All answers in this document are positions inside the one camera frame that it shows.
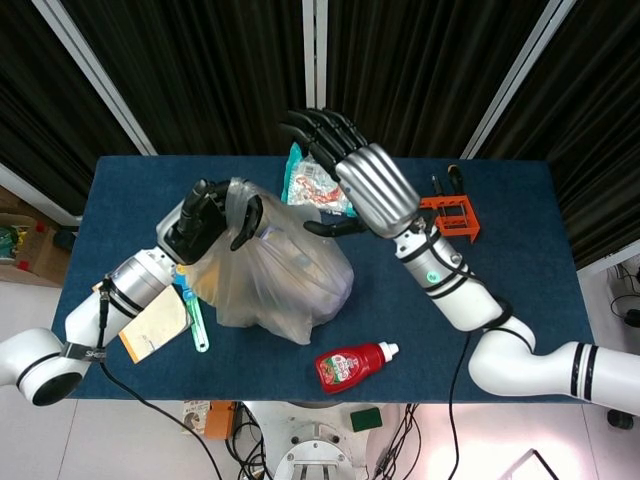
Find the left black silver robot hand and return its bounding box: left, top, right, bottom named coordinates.
left=155, top=178, right=265, bottom=266

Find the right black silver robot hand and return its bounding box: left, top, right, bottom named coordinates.
left=279, top=107, right=421, bottom=240

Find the clear plastic shopping bag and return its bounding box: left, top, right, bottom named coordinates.
left=187, top=177, right=355, bottom=346

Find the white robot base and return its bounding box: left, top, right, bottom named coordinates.
left=272, top=402, right=401, bottom=480

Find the white plastic bag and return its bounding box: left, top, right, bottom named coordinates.
left=118, top=284, right=194, bottom=362

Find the teal white snack packet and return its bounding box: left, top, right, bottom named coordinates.
left=280, top=141, right=359, bottom=219

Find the orange plastic tool rack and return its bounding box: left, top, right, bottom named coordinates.
left=418, top=195, right=482, bottom=244

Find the green blue hand clapper toy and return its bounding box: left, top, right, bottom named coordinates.
left=174, top=264, right=210, bottom=354

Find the blue table cloth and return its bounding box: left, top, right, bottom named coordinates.
left=52, top=155, right=596, bottom=404

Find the black pleated curtain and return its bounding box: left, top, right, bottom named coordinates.
left=0, top=0, right=640, bottom=271

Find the brown cardboard box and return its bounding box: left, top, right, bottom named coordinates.
left=0, top=212, right=72, bottom=287

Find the red ketchup bottle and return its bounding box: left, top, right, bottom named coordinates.
left=314, top=341, right=400, bottom=396

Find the orange box on floor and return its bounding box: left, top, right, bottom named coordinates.
left=203, top=401, right=237, bottom=441

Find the green square pad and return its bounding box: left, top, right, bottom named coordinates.
left=349, top=407, right=383, bottom=433

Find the white metal frame post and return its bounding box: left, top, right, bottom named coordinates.
left=459, top=0, right=576, bottom=160
left=302, top=0, right=329, bottom=124
left=32, top=0, right=159, bottom=156

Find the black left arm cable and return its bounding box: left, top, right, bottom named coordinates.
left=97, top=279, right=222, bottom=480

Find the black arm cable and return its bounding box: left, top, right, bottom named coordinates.
left=97, top=279, right=222, bottom=480
left=446, top=333, right=475, bottom=480

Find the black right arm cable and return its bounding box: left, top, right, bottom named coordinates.
left=446, top=333, right=475, bottom=480

